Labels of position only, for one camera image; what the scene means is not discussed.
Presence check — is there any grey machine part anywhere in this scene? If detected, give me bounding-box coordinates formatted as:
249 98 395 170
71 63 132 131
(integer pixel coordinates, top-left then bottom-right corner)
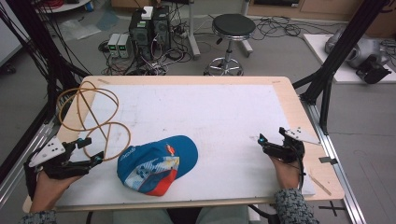
324 27 390 70

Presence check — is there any black machine part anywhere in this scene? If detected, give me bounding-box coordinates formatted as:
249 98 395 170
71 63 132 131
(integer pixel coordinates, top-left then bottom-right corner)
355 54 393 85

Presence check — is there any clear plastic sheet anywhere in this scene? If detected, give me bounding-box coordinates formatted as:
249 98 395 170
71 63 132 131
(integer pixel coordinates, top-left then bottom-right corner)
57 8 120 41

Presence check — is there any white floor platform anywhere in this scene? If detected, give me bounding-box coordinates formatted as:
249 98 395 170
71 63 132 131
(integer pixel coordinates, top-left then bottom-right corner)
303 33 396 85

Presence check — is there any grey power supply unit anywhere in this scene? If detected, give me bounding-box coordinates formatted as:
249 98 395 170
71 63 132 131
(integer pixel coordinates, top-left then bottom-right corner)
106 33 121 58
117 33 133 60

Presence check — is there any black tape piece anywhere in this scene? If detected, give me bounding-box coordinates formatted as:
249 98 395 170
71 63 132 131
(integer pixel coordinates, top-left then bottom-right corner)
318 156 339 165

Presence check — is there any white table mat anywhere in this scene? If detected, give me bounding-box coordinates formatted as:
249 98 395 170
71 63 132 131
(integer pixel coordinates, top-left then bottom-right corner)
55 83 317 207

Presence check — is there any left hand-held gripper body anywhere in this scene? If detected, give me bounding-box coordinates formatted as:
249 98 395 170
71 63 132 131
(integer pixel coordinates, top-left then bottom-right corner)
23 135 94 181

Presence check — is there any thin wooden stick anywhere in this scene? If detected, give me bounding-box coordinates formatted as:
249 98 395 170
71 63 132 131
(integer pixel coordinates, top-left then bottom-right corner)
308 174 332 197

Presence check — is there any white box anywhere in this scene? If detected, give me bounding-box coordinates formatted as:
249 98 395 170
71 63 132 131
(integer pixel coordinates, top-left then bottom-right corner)
141 6 154 21

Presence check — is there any blue printed cap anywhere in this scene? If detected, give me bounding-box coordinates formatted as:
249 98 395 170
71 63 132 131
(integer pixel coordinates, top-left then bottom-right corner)
116 134 199 197

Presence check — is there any person's left hand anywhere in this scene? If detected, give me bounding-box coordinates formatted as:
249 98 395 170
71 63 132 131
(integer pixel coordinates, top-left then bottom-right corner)
29 170 83 214

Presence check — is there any black metal frame stand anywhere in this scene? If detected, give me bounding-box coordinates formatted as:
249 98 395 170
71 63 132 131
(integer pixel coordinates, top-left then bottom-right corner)
0 0 92 125
292 0 396 136

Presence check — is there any black tape cross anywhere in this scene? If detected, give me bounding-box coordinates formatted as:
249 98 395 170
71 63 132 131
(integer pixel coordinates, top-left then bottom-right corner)
318 200 347 217

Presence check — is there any white table leg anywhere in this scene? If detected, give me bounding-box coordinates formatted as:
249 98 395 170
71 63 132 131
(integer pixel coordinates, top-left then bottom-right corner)
185 0 202 62

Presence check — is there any person's right hand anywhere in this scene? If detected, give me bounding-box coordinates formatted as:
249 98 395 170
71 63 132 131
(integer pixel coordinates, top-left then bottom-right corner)
270 156 303 190

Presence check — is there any tangle of black floor cables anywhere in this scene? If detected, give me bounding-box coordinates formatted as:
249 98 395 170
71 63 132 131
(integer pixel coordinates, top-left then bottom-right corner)
251 15 340 41

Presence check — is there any black computer tower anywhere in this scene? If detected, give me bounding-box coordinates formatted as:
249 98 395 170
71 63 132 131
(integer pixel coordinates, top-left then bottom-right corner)
151 5 172 52
128 8 154 61

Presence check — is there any black round stool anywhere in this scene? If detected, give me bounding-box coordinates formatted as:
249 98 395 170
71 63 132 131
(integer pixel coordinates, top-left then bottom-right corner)
204 13 257 77

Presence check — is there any orange cable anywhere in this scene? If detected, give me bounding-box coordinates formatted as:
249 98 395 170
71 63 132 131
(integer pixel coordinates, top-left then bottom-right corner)
56 80 132 162

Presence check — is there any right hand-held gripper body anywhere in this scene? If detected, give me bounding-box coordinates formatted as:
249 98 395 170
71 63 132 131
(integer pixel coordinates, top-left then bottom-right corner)
263 126 321 164

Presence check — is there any aluminium rail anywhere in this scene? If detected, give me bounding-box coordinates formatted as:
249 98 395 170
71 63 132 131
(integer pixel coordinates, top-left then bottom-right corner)
301 92 368 224
0 120 60 209

